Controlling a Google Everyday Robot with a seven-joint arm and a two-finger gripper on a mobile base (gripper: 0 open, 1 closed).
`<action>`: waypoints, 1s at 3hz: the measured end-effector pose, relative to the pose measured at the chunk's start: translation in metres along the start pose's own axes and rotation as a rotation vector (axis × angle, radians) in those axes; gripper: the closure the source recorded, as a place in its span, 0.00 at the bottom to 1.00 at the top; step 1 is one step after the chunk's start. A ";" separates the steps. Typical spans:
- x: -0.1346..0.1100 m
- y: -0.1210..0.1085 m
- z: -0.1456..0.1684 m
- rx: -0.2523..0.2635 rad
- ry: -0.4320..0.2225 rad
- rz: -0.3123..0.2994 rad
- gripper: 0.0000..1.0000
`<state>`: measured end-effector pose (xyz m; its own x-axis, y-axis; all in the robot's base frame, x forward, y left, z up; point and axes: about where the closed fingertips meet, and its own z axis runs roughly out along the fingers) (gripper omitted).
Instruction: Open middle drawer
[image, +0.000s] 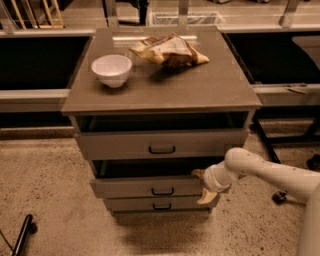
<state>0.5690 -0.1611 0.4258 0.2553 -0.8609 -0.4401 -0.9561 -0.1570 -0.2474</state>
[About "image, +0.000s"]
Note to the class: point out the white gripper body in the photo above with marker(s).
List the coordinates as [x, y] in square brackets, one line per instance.
[210, 180]

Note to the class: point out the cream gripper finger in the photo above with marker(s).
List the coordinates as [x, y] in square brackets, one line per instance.
[199, 173]
[207, 196]

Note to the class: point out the grey drawer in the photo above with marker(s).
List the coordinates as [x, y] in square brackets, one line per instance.
[118, 179]
[159, 144]
[156, 204]

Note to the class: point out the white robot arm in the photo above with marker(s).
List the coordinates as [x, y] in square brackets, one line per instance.
[302, 184]

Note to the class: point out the grey top drawer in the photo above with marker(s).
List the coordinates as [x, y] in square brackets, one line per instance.
[159, 144]

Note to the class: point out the grey drawer cabinet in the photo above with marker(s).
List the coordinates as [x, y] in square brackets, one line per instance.
[211, 96]

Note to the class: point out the grey bottom drawer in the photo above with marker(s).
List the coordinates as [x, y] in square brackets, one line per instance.
[156, 204]

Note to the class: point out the black metal table leg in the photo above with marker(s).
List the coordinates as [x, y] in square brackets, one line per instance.
[262, 135]

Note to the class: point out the black chair base right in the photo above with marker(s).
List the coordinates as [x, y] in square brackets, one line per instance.
[313, 164]

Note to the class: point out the brown chip bag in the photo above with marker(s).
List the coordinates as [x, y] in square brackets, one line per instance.
[170, 50]

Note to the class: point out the white bowl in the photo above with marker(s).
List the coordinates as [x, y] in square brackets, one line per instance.
[112, 70]

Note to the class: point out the black chair leg left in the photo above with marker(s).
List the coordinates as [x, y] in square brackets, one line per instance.
[29, 227]

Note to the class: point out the wire mesh basket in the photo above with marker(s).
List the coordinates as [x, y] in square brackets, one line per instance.
[193, 18]

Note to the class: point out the wooden chair frame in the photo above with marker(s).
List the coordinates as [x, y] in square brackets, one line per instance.
[34, 14]

